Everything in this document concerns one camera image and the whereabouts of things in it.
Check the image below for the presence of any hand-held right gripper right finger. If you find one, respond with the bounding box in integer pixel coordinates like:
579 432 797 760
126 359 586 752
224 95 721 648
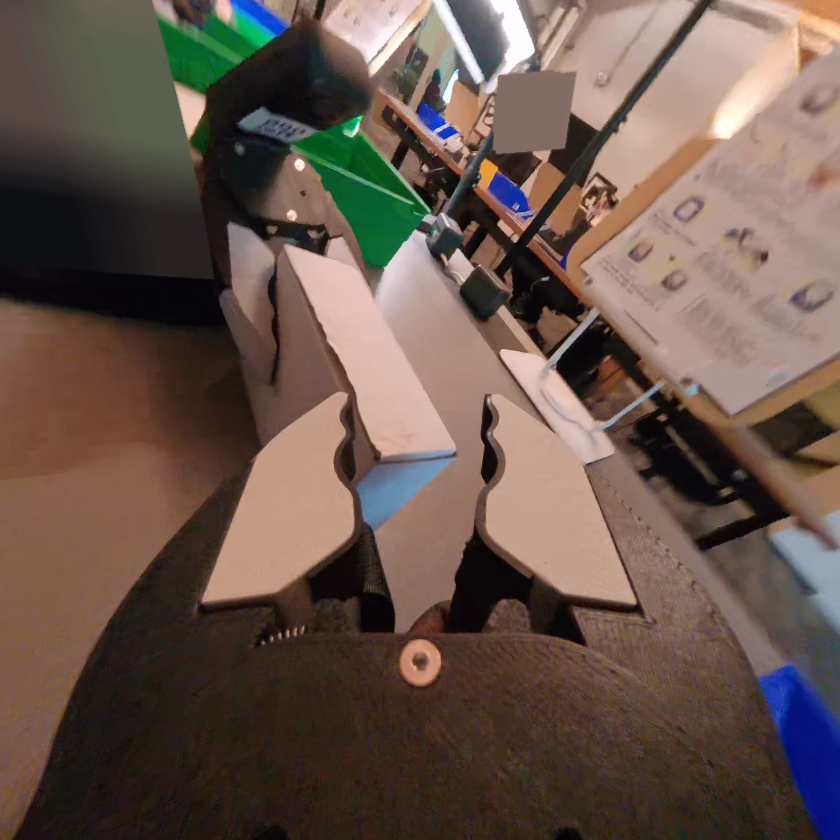
475 392 639 611

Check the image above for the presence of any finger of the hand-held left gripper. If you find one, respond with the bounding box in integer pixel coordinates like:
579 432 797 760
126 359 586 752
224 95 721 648
325 235 368 280
220 222 281 386

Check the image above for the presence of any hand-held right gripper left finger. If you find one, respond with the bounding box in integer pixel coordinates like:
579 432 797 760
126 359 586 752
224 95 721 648
199 391 363 630

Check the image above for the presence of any white cardboard mailer box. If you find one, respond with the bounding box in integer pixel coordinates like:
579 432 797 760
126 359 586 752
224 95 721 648
220 243 458 532

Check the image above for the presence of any wooden background desk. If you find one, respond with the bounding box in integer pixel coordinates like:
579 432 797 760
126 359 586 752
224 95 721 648
373 87 592 304

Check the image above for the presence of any grey desk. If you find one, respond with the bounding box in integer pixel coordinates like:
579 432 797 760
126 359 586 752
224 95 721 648
0 230 788 840

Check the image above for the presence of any person's right hand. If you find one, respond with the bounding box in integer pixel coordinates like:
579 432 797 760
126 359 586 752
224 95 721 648
410 602 452 637

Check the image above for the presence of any grey pole clamp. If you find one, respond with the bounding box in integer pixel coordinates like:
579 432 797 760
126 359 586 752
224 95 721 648
425 213 467 261

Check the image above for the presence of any dark pole clamp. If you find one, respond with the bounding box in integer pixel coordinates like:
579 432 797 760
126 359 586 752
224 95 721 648
459 264 513 321

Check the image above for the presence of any grey metal pole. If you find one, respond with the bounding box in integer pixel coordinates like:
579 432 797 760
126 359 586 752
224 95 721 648
441 133 494 224

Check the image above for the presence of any small blue bin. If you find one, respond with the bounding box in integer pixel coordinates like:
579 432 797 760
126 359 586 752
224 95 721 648
415 100 462 140
489 172 531 215

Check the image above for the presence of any blue plastic bin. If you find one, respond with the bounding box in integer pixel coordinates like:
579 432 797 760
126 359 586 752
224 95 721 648
756 665 840 840
228 0 291 35

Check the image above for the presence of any brown cardboard panel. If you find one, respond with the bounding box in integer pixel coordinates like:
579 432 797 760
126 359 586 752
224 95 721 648
527 159 583 235

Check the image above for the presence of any ceiling light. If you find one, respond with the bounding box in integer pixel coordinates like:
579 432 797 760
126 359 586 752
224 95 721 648
430 0 538 85

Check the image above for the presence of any black tripod pole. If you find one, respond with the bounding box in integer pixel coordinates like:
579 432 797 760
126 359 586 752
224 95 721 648
493 0 718 278

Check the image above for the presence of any printed instruction sheet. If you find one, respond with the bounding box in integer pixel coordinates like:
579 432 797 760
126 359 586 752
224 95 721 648
581 46 840 417

